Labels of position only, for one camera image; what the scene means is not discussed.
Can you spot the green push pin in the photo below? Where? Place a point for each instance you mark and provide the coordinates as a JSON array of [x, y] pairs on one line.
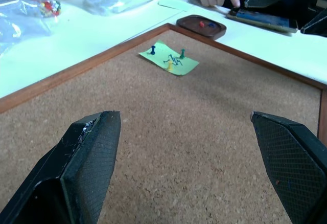
[[182, 54]]

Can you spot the small red object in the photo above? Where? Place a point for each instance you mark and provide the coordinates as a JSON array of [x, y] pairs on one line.
[[201, 24]]

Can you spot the cork board with wooden frame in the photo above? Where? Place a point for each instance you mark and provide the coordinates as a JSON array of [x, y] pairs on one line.
[[184, 132]]

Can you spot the green sticky note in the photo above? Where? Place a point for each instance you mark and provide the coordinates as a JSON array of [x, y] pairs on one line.
[[187, 65]]

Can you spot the container of coloured pins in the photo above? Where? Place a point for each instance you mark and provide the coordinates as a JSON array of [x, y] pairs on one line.
[[46, 2]]

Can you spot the yellow push pin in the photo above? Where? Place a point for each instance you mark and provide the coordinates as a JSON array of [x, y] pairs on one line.
[[169, 66]]

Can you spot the dark blue push pin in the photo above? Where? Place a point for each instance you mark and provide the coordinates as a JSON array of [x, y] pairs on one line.
[[153, 50]]

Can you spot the dark brown wooden tray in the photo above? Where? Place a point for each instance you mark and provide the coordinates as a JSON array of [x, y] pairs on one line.
[[189, 24]]

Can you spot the pale green paper sheet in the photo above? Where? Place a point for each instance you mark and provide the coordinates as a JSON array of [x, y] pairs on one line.
[[173, 4]]

